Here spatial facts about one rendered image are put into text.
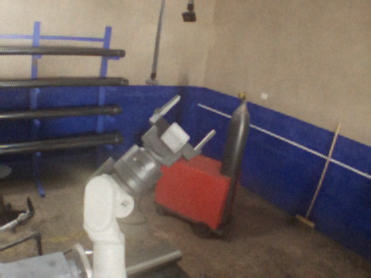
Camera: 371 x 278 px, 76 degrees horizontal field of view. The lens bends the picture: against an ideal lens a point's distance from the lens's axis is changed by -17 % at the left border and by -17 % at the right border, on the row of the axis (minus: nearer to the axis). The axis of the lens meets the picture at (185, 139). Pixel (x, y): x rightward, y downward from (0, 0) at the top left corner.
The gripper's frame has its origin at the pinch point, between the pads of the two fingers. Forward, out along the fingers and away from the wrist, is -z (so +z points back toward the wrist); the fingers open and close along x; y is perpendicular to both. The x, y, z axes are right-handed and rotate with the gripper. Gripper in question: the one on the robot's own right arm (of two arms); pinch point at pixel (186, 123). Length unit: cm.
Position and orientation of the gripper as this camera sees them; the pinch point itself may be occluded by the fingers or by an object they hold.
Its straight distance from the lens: 61.5
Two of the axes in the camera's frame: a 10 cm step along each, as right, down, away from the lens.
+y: -0.9, 1.4, 9.9
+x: -7.0, -7.1, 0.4
